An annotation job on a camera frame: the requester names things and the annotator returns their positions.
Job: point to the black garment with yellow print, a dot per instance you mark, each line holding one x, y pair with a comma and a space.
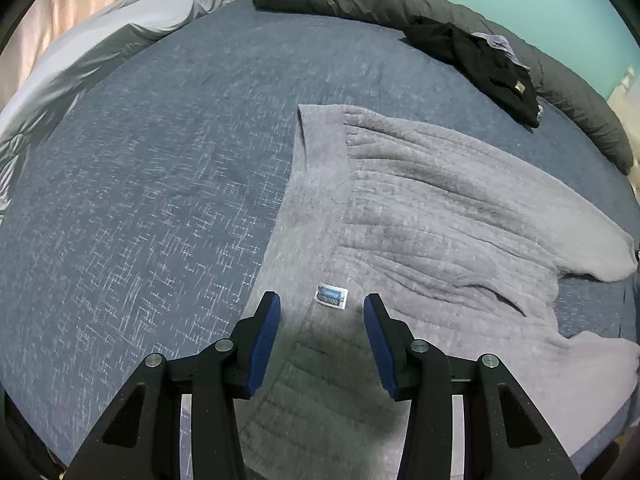
480, 65

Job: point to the small lilac cloth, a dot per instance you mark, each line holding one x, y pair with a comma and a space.
497, 42

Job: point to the pale grey sheet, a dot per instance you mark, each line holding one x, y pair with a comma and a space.
100, 50

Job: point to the dark grey duvet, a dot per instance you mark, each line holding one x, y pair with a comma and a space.
360, 0

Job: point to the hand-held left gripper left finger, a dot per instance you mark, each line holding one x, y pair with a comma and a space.
262, 342

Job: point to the grey knitted sweater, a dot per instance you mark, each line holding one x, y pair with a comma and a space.
425, 210

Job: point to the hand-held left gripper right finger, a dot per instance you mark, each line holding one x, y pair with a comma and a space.
381, 347

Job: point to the bed with blue sheet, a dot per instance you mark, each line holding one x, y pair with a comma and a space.
150, 185

